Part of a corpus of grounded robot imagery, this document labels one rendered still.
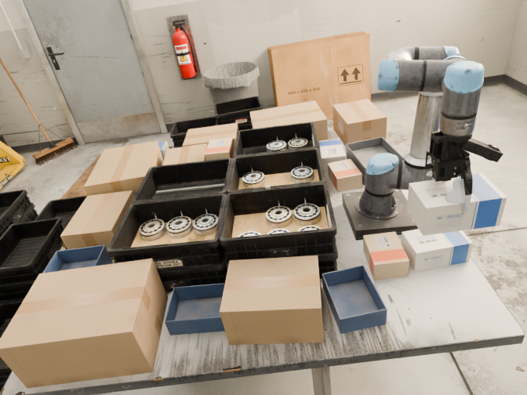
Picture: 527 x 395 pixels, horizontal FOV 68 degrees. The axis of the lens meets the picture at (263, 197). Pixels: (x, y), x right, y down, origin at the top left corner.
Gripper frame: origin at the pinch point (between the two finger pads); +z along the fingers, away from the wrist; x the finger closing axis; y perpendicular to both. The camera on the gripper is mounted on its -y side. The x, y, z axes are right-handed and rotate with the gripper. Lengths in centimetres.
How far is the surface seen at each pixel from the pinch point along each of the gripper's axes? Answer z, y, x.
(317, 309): 25.8, 39.7, 9.4
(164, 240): 28, 93, -35
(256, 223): 28, 56, -38
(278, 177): 28, 45, -71
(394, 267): 36.3, 10.2, -12.9
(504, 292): 112, -67, -56
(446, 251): 34.5, -8.6, -15.2
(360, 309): 40.9, 24.8, -0.9
